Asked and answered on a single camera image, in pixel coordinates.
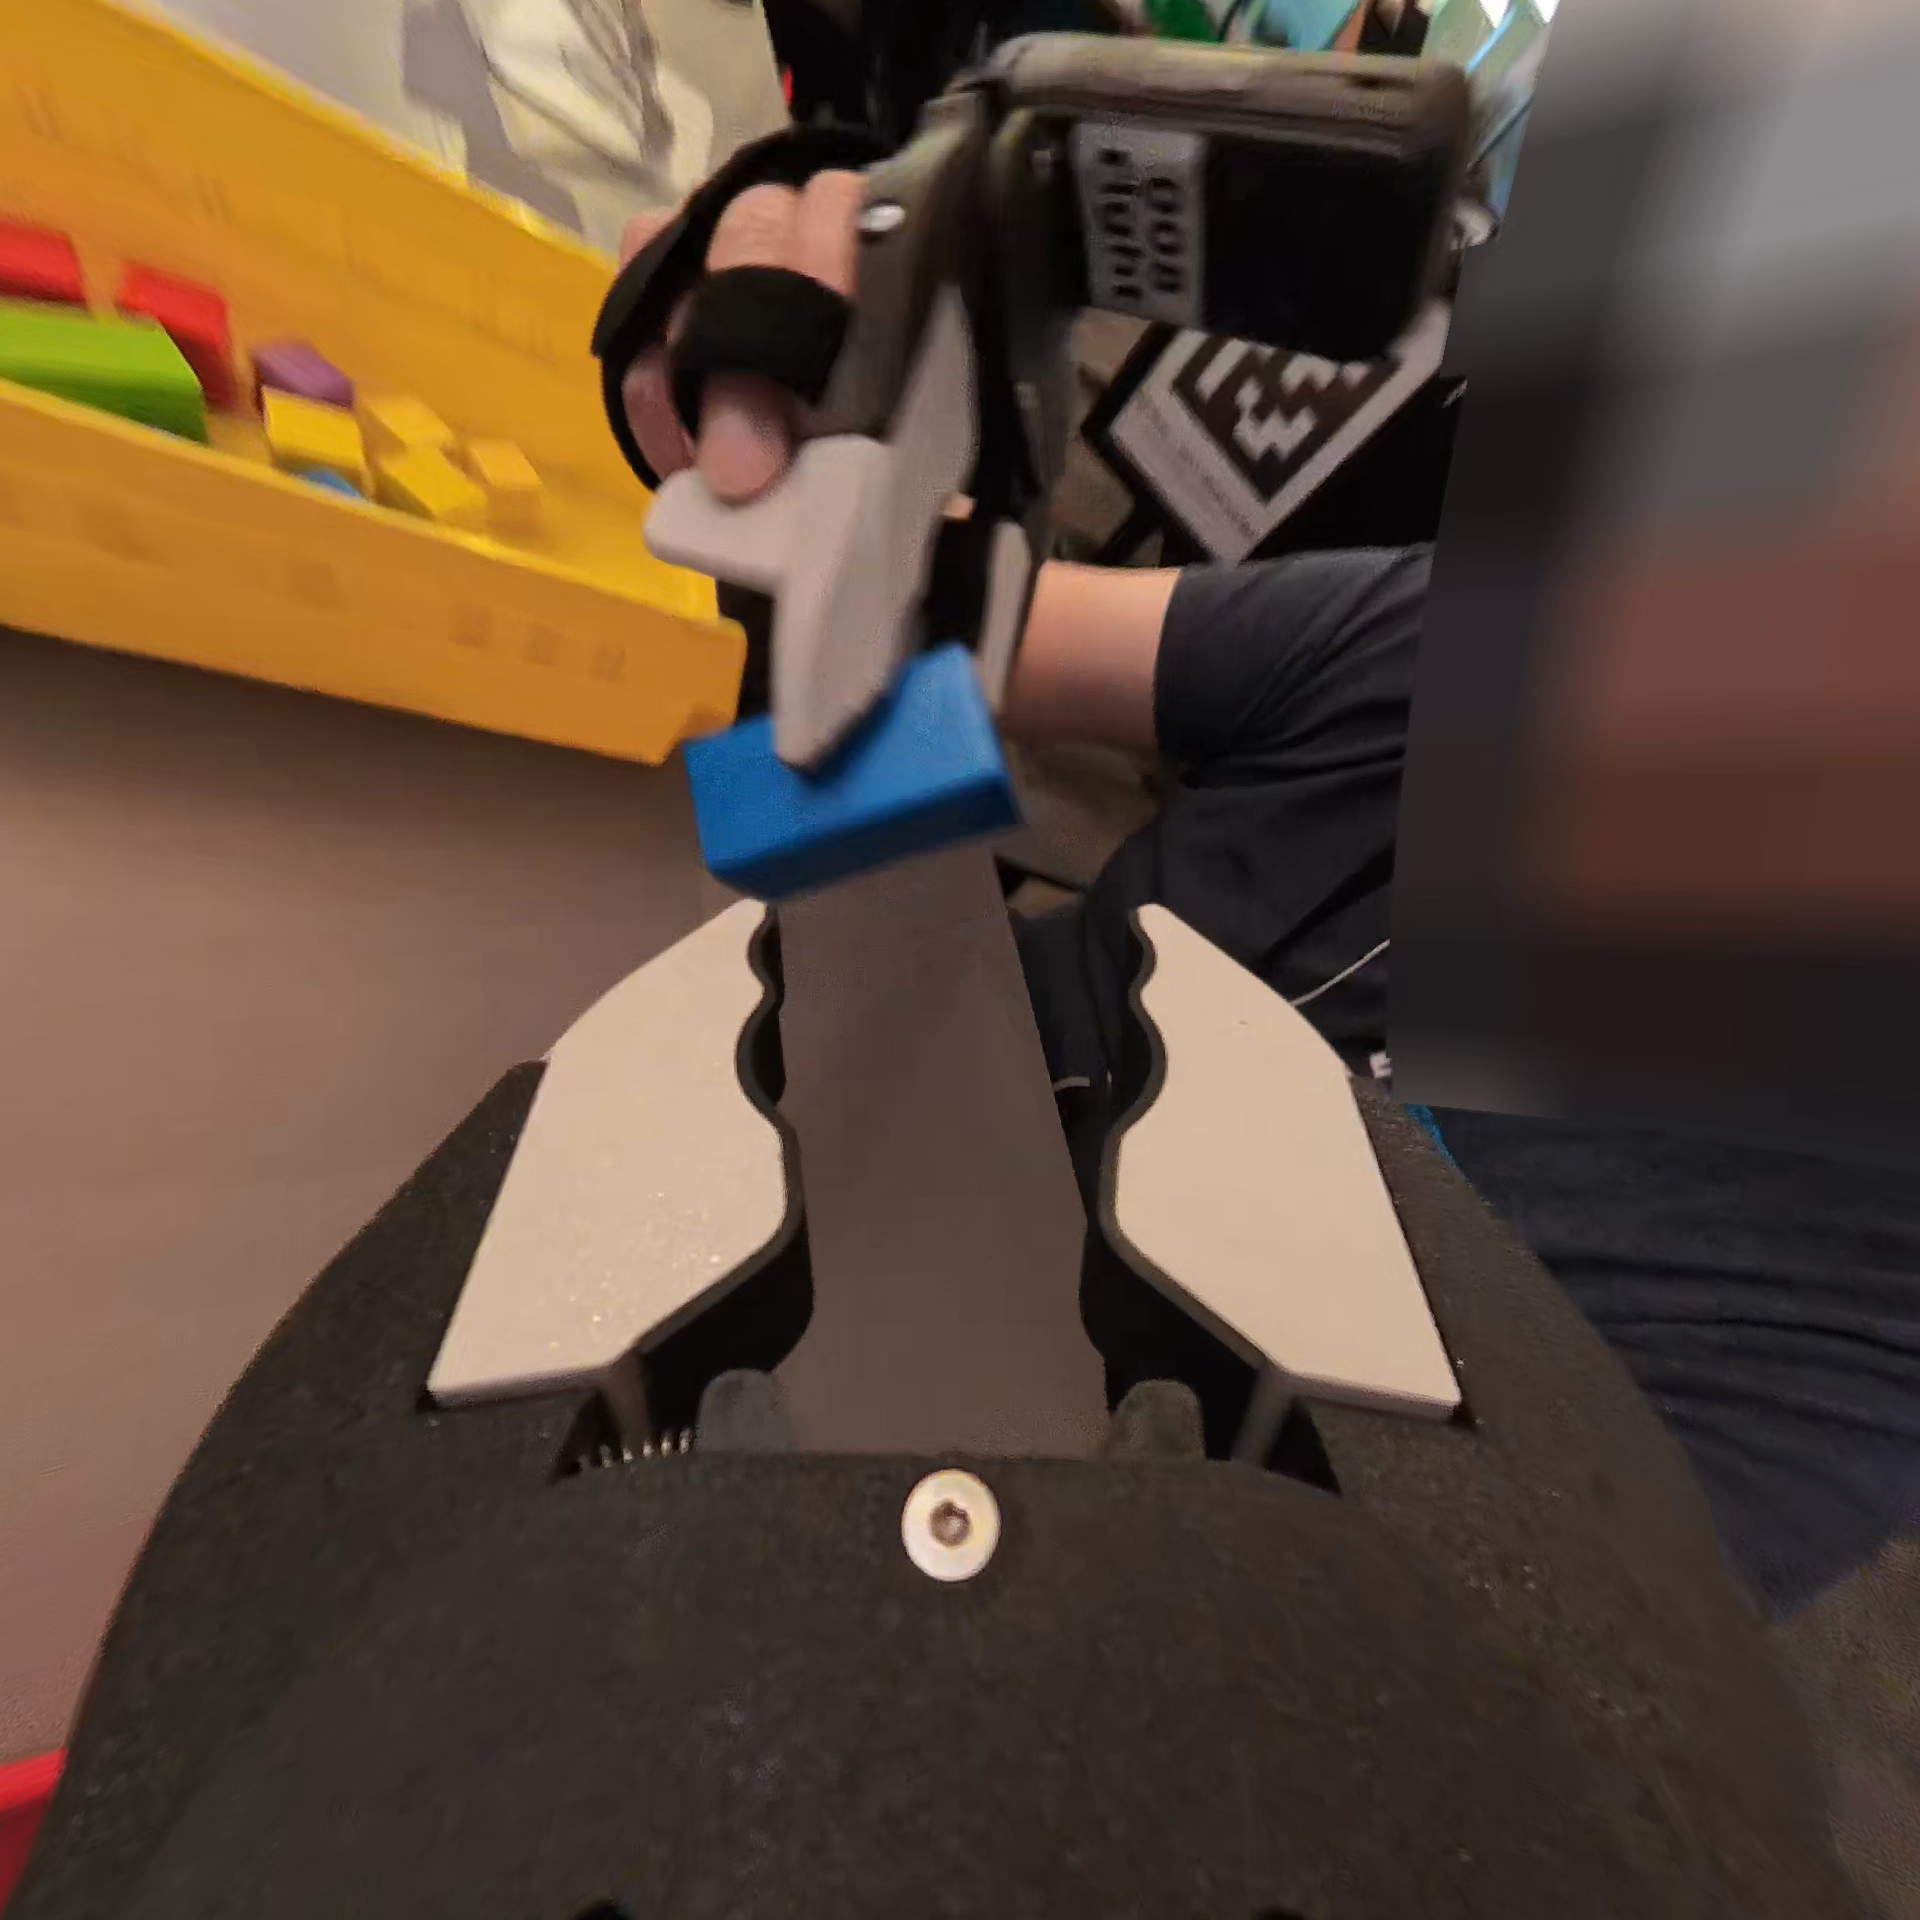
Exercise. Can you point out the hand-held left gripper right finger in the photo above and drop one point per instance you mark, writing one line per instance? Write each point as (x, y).
(1275, 1215)

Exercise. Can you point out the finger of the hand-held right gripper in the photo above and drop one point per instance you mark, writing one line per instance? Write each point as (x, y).
(856, 601)
(1005, 615)

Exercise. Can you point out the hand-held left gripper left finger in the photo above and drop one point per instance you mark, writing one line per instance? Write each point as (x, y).
(615, 1201)

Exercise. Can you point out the blue rectangular block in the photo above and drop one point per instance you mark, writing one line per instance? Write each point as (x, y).
(841, 841)

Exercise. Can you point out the yellow cube block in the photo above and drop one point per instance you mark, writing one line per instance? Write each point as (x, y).
(502, 479)

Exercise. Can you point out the yellow plastic bin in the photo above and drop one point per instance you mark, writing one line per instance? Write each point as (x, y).
(374, 630)

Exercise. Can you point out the red plastic bin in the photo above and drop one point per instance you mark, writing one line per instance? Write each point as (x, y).
(24, 1815)

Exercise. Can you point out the person's right forearm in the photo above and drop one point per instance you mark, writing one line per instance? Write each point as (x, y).
(1101, 662)

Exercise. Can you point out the person's right hand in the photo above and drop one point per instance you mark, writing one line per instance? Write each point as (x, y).
(765, 226)

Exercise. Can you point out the person's dark clothing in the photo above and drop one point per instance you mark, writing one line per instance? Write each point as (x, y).
(1290, 721)

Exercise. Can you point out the yellow wooden block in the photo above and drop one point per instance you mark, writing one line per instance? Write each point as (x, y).
(427, 487)
(407, 427)
(316, 437)

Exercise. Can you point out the purple wooden block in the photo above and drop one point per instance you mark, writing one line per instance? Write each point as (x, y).
(299, 372)

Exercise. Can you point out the red wooden block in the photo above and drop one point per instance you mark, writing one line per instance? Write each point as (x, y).
(180, 324)
(37, 268)

